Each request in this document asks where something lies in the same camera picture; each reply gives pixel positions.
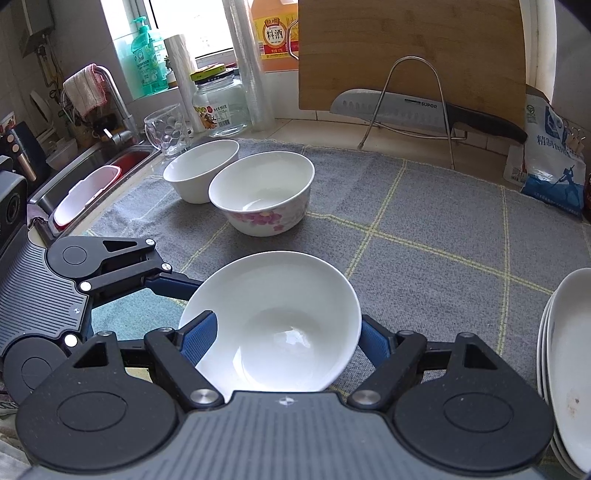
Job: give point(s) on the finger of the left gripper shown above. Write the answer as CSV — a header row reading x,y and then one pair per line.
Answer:
x,y
172,285

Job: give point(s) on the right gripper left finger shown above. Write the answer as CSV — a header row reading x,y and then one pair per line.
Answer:
x,y
174,355

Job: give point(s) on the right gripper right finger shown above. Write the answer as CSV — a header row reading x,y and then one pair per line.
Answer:
x,y
396,357

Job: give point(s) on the pink flower white bowl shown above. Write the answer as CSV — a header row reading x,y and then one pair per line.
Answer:
x,y
264,194

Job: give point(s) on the large round fruit plate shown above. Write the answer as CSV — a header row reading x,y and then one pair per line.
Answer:
x,y
568,364

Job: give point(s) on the steel kitchen knife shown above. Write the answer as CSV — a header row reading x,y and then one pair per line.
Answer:
x,y
360,103

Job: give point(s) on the red white sink basin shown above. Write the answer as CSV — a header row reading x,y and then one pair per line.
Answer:
x,y
84,193

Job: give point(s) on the grey teal towel mat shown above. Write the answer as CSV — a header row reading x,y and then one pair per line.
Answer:
x,y
426,249

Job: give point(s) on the glass mug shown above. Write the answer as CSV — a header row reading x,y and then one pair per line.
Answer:
x,y
167,130

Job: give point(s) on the steel faucet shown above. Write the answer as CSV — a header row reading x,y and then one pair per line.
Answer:
x,y
124,115

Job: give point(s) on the large glass jar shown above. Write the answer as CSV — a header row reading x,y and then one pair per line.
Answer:
x,y
219,101

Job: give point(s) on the green dish soap bottle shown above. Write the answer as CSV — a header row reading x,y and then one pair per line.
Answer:
x,y
149,54

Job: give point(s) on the pink dish cloth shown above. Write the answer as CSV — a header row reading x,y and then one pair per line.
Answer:
x,y
86,90

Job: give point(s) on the plastic wrap roll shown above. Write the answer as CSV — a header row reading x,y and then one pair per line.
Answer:
x,y
183,66

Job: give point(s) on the blue white salt bag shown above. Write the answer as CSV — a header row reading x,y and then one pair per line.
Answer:
x,y
547,167

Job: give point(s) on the tall clear plastic roll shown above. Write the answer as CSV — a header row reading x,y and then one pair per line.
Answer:
x,y
249,66

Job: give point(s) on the orange cooking wine jug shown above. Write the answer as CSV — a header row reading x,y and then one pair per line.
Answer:
x,y
270,20

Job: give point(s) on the bamboo cutting board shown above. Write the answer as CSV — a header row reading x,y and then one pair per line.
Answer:
x,y
468,53

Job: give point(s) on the wire board rack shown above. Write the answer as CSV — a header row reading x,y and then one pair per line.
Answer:
x,y
416,102

